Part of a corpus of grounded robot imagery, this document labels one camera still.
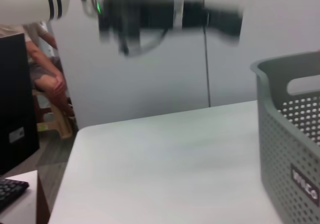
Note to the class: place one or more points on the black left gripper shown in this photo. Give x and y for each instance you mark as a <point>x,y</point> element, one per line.
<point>137,13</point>

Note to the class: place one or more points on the black computer case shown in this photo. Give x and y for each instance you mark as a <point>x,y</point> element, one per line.
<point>15,96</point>

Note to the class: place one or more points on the black keyboard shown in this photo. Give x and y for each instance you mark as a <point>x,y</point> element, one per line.
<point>10,191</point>

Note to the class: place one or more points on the wooden stool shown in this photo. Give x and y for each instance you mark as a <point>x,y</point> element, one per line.
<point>60,123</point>

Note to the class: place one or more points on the grey perforated storage basket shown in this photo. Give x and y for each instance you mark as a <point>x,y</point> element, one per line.
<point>280,146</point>

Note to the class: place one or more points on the white side desk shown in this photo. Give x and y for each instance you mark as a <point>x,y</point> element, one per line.
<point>25,209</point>

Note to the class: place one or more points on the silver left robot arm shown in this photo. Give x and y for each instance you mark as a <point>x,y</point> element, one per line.
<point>37,1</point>

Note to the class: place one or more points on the seated person in background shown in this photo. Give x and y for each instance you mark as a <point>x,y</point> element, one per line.
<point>47,71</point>

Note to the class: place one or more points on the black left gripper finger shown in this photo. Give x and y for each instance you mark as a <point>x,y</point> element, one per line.
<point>225,32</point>

